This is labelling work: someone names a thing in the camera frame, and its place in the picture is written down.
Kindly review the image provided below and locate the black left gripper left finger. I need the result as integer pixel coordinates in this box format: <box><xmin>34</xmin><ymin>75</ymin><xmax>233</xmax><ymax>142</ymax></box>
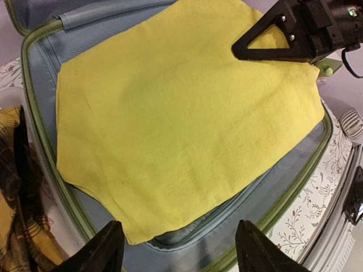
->
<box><xmin>53</xmin><ymin>220</ymin><xmax>124</xmax><ymax>272</ymax></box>

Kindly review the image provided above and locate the black mesh garment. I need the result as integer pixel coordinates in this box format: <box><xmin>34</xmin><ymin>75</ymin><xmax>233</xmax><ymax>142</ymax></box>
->
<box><xmin>1</xmin><ymin>106</ymin><xmax>64</xmax><ymax>271</ymax></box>

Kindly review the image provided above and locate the white green purple drawer box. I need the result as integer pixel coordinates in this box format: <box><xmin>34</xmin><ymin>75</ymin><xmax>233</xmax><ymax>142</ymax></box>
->
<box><xmin>315</xmin><ymin>58</ymin><xmax>343</xmax><ymax>83</ymax></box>

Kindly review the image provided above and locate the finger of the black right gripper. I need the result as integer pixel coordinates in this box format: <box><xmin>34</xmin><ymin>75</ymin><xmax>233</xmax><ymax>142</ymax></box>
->
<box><xmin>231</xmin><ymin>1</ymin><xmax>314</xmax><ymax>62</ymax></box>

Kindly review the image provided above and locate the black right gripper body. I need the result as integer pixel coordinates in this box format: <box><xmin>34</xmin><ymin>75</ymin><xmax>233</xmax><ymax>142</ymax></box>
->
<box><xmin>294</xmin><ymin>1</ymin><xmax>362</xmax><ymax>62</ymax></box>

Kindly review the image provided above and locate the yellow garment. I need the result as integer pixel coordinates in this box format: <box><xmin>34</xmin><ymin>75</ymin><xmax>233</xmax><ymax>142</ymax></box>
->
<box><xmin>56</xmin><ymin>1</ymin><xmax>324</xmax><ymax>245</ymax></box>

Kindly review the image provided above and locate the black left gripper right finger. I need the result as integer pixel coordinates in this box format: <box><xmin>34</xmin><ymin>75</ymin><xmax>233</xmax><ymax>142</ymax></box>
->
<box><xmin>236</xmin><ymin>220</ymin><xmax>309</xmax><ymax>272</ymax></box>

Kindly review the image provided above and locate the floral patterned table cloth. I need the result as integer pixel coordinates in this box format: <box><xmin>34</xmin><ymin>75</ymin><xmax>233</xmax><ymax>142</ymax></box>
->
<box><xmin>1</xmin><ymin>57</ymin><xmax>352</xmax><ymax>261</ymax></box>

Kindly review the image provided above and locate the aluminium front rail frame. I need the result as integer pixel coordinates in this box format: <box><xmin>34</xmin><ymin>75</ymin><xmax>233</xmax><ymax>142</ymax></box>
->
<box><xmin>299</xmin><ymin>144</ymin><xmax>362</xmax><ymax>271</ymax></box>

